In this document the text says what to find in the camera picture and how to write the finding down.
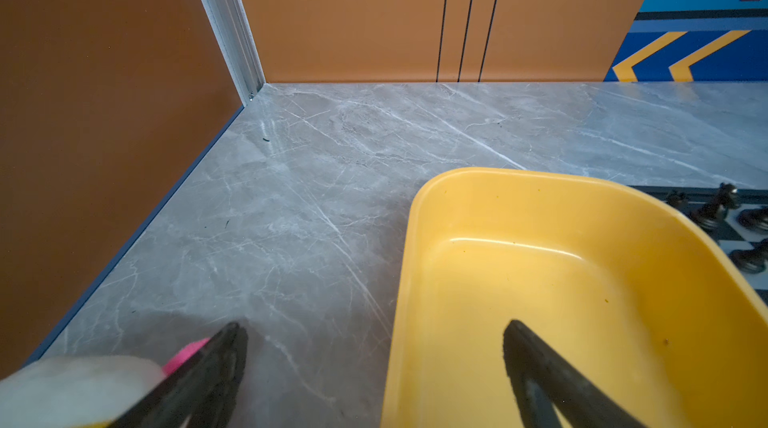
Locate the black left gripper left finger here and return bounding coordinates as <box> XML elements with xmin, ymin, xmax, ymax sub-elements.
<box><xmin>111</xmin><ymin>322</ymin><xmax>248</xmax><ymax>428</ymax></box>

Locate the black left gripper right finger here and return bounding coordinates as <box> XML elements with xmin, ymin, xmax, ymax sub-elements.
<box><xmin>503</xmin><ymin>319</ymin><xmax>642</xmax><ymax>427</ymax></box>

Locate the black chess rook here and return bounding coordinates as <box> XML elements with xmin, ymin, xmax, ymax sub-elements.
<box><xmin>665</xmin><ymin>190</ymin><xmax>690</xmax><ymax>214</ymax></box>

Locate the pink green plush toy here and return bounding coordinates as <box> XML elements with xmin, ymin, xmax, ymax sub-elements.
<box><xmin>1</xmin><ymin>339</ymin><xmax>208</xmax><ymax>427</ymax></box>

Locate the yellow plastic tray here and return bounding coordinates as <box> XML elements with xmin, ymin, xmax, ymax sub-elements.
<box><xmin>382</xmin><ymin>168</ymin><xmax>767</xmax><ymax>427</ymax></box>

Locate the black white chessboard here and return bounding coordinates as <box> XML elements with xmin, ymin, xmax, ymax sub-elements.
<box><xmin>634</xmin><ymin>185</ymin><xmax>767</xmax><ymax>304</ymax></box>

